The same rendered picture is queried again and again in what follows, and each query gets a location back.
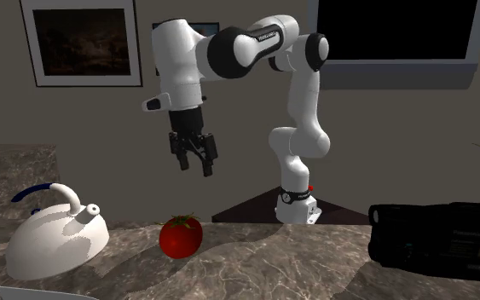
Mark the dark robot stand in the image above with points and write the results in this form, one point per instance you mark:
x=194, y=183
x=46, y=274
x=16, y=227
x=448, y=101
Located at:
x=248, y=210

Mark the red tomato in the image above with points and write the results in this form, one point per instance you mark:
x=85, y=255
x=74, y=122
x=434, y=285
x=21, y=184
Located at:
x=180, y=239

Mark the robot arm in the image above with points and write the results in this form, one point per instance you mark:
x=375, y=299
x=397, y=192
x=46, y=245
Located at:
x=302, y=108

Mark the framed dark wall picture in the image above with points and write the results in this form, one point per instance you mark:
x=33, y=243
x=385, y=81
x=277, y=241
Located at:
x=82, y=41

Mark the window with grey frame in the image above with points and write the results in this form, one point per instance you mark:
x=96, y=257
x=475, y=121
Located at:
x=397, y=33

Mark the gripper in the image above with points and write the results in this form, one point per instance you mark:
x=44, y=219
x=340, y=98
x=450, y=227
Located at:
x=186, y=121

